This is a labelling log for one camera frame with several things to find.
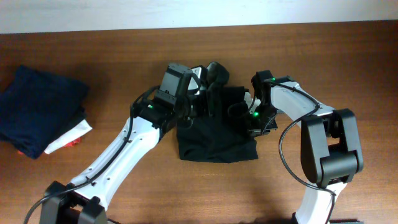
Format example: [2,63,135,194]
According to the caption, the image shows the folded red garment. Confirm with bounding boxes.
[15,138,81,159]

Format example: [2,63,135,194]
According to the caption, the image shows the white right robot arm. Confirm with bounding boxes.
[225,70,364,224]

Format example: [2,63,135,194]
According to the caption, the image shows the dark green shorts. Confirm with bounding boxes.
[175,61,259,164]

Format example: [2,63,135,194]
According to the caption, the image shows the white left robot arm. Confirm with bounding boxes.
[39,63,208,223]

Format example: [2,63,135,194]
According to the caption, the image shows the folded navy blue garment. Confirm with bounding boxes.
[1,65,89,159]

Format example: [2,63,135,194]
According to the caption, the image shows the folded black garment in stack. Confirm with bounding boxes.
[54,106,86,139]

